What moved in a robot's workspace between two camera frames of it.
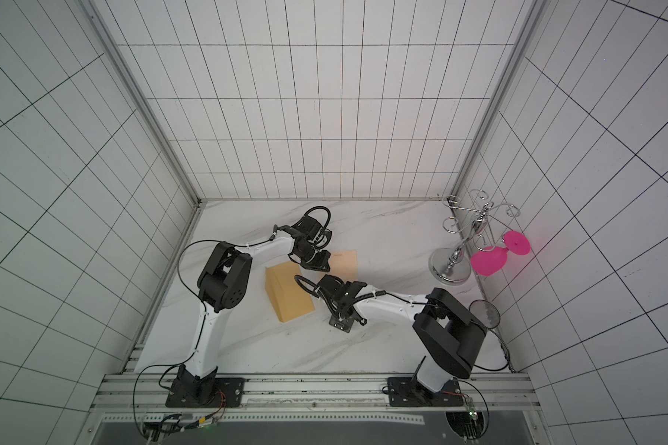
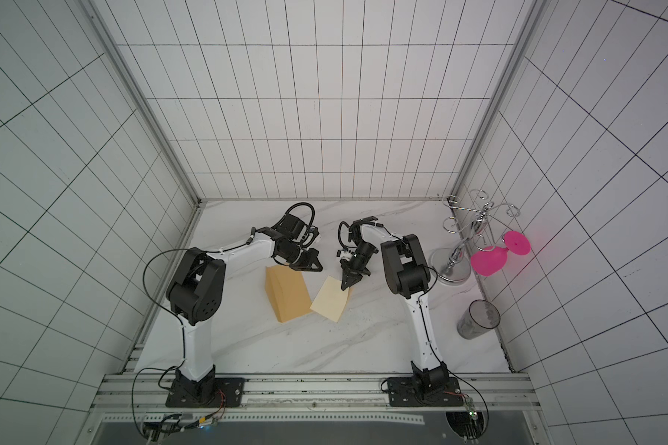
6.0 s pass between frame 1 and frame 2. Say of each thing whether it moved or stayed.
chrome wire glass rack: stayed
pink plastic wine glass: stayed
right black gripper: moved
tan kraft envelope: stayed
